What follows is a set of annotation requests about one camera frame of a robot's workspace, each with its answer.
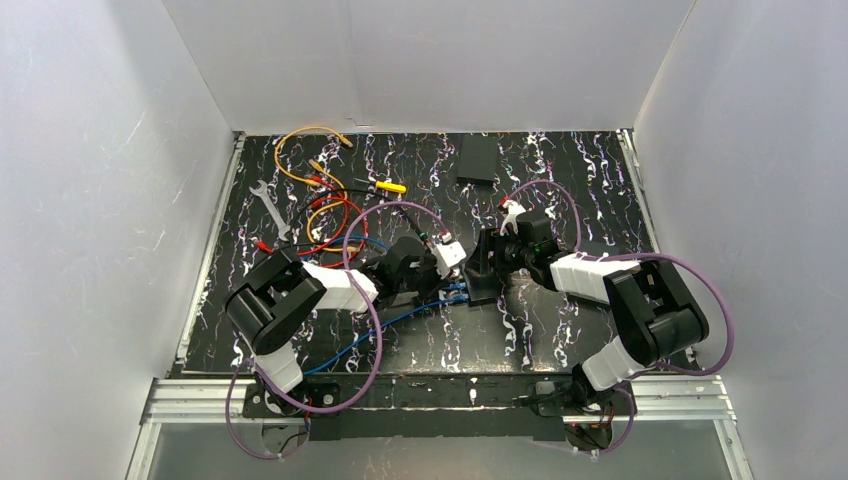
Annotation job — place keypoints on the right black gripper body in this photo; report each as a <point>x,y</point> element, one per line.
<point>484,266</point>

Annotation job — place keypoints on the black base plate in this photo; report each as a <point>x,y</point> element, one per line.
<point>537,406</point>

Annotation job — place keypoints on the aluminium front rail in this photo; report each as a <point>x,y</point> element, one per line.
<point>657,397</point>

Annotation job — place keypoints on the silver open-end wrench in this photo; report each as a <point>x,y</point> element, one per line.
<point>261,191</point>

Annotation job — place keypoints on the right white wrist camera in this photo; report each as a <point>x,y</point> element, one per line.
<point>511,210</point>

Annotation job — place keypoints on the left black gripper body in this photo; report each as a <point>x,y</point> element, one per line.
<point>432,279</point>

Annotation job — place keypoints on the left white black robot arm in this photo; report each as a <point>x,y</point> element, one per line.
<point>278,295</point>

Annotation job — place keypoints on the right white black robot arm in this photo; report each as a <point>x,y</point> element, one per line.
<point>654,311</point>

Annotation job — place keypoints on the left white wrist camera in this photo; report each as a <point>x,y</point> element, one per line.
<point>448,252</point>

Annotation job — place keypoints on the black box at back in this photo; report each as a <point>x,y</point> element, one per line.
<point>478,157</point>

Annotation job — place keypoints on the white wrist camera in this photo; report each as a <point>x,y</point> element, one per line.
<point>511,210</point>
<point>448,252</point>

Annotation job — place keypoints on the yellow handle screwdriver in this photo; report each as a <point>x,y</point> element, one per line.
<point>384,185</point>

